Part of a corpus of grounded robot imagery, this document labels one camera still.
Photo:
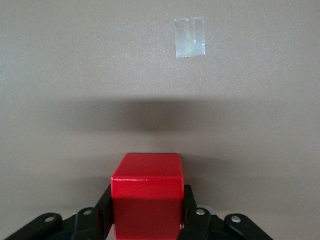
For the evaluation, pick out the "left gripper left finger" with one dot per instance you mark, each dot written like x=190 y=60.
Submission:
x=85 y=225

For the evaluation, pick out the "red cube block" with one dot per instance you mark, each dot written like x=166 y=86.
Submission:
x=147 y=200

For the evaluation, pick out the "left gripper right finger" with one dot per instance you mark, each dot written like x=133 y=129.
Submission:
x=207 y=225

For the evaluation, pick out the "clear tape piece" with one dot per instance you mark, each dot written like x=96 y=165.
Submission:
x=190 y=37

